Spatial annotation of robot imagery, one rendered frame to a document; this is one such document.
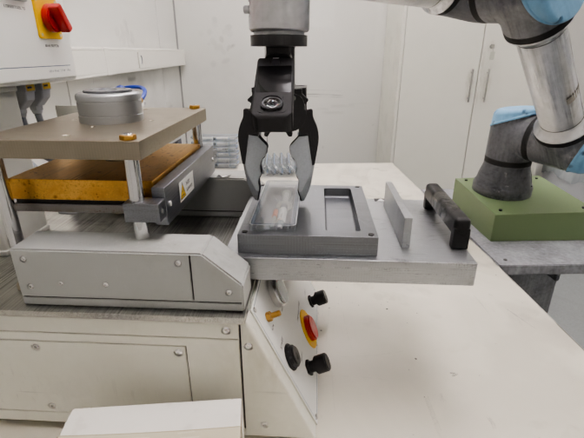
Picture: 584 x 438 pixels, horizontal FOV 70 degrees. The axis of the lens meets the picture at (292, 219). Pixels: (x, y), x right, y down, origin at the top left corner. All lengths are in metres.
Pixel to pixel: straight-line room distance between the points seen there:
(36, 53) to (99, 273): 0.36
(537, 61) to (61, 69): 0.83
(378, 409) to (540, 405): 0.22
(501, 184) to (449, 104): 1.71
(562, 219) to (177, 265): 0.99
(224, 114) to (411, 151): 1.34
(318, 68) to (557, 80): 2.27
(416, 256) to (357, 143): 2.72
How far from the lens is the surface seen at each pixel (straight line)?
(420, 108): 2.83
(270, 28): 0.53
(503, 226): 1.16
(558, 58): 0.96
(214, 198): 0.71
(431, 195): 0.63
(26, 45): 0.71
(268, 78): 0.51
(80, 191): 0.53
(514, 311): 0.88
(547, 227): 1.22
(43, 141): 0.50
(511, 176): 1.22
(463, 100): 2.92
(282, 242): 0.49
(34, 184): 0.56
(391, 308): 0.81
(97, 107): 0.57
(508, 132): 1.19
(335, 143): 3.18
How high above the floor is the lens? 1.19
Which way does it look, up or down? 22 degrees down
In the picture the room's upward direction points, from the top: straight up
